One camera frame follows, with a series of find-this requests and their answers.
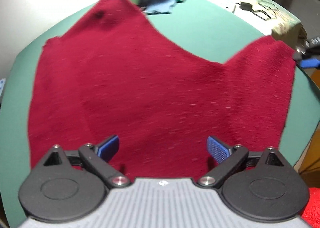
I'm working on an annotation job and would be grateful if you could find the dark red knit sweater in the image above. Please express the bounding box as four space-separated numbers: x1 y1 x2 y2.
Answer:
28 0 295 178

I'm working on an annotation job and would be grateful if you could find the pale patterned bed sheet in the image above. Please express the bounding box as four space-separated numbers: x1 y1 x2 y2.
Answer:
208 0 303 47

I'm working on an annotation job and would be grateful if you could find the black power adapter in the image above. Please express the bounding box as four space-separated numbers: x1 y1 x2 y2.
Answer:
240 2 253 12

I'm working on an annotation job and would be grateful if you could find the green table cloth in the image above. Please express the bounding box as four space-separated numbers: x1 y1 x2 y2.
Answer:
1 0 319 227

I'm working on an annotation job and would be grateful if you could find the bright red fleece jacket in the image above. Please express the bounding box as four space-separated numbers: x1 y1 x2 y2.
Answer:
302 188 320 228

